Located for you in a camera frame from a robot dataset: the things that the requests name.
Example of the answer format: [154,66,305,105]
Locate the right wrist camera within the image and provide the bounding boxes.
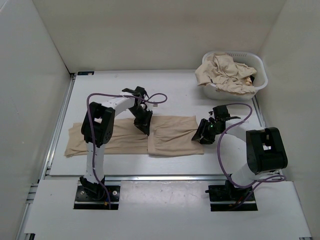
[212,105,231,122]

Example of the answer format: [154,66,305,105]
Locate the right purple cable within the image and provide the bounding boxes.
[216,102,287,208]

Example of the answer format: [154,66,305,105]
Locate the blue white sticker label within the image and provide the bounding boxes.
[77,71,95,76]

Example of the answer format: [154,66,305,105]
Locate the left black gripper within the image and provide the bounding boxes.
[128,106,153,136]

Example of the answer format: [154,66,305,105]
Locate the aluminium rail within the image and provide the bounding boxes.
[252,95,266,127]
[38,73,77,181]
[37,174,227,183]

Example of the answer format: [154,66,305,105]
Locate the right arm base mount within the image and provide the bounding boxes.
[205,182,258,212]

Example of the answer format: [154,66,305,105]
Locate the left aluminium rail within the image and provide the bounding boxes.
[38,73,77,181]

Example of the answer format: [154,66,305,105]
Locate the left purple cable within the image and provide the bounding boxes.
[86,92,168,206]

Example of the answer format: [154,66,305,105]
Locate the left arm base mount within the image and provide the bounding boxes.
[73,181,121,211]

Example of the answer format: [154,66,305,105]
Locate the beige clothes pile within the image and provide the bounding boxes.
[195,52,257,95]

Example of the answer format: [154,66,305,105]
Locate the front aluminium rail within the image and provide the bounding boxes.
[37,174,227,183]

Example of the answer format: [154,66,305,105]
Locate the purple cable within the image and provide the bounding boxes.
[86,92,168,206]
[216,102,287,208]

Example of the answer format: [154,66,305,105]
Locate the white laundry basket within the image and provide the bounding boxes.
[195,51,268,101]

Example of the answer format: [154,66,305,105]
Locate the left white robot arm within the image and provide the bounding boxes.
[79,86,153,202]

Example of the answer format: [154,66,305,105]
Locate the right aluminium rail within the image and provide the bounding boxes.
[252,95,266,127]

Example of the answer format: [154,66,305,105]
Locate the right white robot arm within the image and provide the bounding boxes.
[192,114,288,202]

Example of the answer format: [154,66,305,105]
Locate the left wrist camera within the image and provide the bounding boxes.
[133,86,150,105]

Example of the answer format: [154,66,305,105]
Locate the beige trousers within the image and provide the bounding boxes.
[64,114,205,159]

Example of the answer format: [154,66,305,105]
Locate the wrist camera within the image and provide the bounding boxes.
[133,86,150,105]
[212,105,231,122]

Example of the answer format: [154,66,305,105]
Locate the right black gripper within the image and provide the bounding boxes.
[191,118,223,145]

